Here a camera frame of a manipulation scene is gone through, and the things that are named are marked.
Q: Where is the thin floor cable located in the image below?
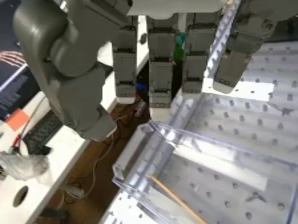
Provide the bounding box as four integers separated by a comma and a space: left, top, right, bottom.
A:
65, 131, 123, 201

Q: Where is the clear plastic bag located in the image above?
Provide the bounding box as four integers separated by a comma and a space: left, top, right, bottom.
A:
0, 151, 51, 181

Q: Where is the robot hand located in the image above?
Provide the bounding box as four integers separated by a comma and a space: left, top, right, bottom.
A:
12, 0, 298, 142

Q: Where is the black keyboard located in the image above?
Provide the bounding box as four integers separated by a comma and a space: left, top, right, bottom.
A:
22, 111, 64, 156

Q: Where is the white desk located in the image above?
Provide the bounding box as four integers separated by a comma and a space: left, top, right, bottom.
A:
0, 16, 151, 224

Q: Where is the wooden chopstick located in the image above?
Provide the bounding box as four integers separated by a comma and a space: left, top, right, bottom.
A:
148, 175, 209, 224

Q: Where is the dark printed sheet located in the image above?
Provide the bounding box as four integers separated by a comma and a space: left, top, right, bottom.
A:
0, 0, 43, 122

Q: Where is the clear box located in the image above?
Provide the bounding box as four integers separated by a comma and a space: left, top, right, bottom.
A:
111, 0, 298, 224

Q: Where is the orange card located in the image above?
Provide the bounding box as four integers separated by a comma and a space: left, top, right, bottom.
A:
4, 108, 31, 132

